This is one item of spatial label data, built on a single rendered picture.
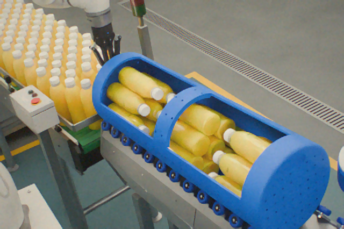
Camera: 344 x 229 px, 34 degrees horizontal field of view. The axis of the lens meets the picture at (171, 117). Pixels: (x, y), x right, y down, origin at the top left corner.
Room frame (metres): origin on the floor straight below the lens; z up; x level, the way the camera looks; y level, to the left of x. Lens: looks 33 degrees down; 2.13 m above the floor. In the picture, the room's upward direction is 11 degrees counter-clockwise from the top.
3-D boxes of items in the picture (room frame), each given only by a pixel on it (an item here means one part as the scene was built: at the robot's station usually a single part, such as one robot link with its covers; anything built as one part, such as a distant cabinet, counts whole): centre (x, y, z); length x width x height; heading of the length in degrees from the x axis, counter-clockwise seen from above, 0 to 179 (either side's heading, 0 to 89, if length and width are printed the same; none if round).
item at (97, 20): (1.88, 0.19, 1.39); 0.09 x 0.09 x 0.06
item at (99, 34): (1.88, 0.19, 1.32); 0.08 x 0.07 x 0.09; 121
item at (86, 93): (1.95, 0.31, 1.00); 0.07 x 0.07 x 0.20
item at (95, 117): (1.96, 0.21, 0.96); 0.40 x 0.01 x 0.03; 121
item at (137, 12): (2.41, 0.06, 1.18); 0.06 x 0.06 x 0.05
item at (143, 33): (2.41, 0.06, 0.55); 0.04 x 0.04 x 1.10; 31
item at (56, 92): (2.02, 0.44, 1.00); 0.07 x 0.07 x 0.20
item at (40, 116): (1.92, 0.52, 1.05); 0.20 x 0.10 x 0.10; 31
